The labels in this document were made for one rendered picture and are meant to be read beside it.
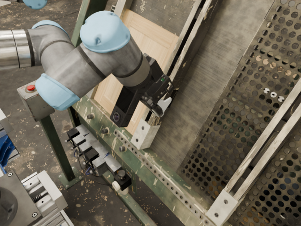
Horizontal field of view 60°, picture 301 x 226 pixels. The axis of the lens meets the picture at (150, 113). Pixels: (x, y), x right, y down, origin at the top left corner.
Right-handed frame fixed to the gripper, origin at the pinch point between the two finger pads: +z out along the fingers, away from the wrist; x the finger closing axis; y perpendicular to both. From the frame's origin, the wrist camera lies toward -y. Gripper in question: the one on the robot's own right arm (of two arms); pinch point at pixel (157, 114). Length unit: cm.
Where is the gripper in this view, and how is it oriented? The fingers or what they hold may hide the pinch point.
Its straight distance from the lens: 73.4
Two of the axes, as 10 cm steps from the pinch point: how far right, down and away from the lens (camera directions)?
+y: 6.6, -7.5, 0.7
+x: -6.7, -5.4, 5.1
